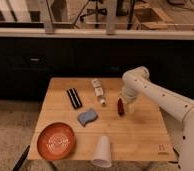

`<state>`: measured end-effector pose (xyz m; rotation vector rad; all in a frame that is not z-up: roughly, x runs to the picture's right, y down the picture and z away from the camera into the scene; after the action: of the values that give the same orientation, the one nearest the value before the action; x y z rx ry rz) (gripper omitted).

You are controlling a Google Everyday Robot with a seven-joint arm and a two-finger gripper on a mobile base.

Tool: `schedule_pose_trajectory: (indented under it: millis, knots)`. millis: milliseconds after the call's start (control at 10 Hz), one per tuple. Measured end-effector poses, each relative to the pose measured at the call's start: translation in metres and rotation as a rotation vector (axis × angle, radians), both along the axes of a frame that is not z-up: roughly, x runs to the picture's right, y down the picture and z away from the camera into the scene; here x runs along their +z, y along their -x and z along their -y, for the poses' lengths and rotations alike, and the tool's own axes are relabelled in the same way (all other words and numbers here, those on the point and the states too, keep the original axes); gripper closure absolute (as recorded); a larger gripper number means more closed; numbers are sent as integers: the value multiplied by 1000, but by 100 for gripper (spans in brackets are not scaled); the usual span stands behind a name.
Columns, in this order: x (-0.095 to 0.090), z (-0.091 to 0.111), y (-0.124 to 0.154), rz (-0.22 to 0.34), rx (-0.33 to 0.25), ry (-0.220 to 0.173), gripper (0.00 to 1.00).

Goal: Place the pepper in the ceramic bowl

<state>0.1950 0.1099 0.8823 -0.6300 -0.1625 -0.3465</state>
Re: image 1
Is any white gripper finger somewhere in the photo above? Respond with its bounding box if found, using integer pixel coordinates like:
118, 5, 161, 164
118, 92, 123, 99
128, 103, 135, 114

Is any dark red pepper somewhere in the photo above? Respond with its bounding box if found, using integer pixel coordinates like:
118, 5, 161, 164
117, 98, 125, 116

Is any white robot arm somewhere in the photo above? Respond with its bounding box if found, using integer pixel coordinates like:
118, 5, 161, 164
121, 66, 194, 171

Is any orange ceramic bowl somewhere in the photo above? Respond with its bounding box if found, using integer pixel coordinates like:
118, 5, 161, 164
37, 122, 75, 161

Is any small white bottle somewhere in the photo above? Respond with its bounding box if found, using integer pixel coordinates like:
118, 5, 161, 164
91, 79, 106, 106

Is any blue sponge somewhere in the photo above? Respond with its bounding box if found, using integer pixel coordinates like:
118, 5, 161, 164
77, 108, 98, 127

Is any black striped rectangular block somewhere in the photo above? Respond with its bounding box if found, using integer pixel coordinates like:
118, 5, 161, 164
67, 88, 82, 109

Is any white foam cup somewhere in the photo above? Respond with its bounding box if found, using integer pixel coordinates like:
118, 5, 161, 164
91, 135, 112, 168

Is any cardboard box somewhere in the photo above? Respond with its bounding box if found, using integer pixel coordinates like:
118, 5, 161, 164
134, 3, 173, 30

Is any black office chair base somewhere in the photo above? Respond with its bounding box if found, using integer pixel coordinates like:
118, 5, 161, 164
79, 0, 107, 22

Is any black table leg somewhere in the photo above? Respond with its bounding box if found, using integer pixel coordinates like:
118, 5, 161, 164
12, 145, 30, 171

